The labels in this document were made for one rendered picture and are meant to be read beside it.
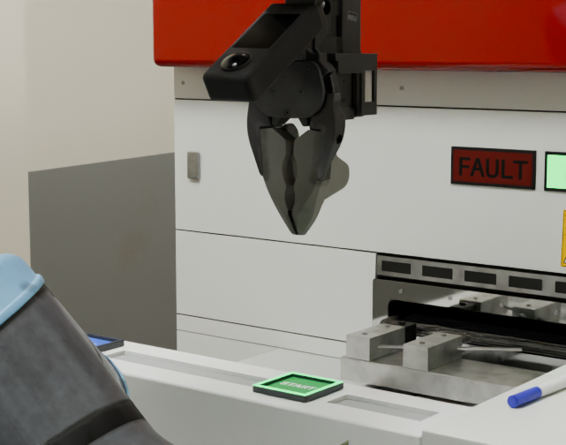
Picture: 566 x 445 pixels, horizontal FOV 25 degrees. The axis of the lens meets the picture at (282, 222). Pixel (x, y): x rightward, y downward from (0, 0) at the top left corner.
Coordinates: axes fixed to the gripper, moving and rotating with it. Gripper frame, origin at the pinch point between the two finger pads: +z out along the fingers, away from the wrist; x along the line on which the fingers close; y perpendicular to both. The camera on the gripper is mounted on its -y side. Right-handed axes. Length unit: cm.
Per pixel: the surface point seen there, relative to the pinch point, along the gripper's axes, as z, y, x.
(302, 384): 14.3, 1.2, 0.0
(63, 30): -19, 174, 212
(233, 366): 14.7, 3.7, 9.6
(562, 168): 0, 58, 3
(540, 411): 14.2, 6.0, -20.0
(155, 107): 5, 221, 220
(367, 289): 18, 58, 31
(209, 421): 17.4, -4.0, 5.9
